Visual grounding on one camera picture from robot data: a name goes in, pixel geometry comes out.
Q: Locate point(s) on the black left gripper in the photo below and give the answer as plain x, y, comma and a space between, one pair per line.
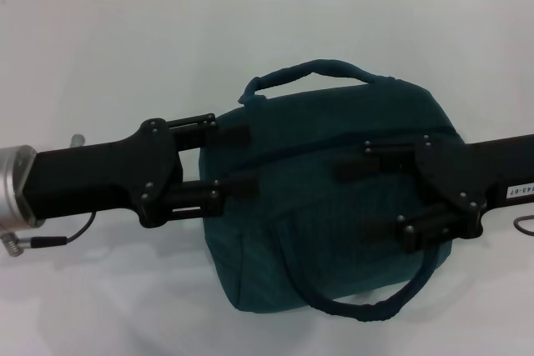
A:
108, 176

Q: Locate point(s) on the dark teal fabric lunch bag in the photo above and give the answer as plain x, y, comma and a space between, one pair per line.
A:
317, 214

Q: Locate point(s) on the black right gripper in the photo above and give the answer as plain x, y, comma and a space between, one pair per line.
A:
480, 168

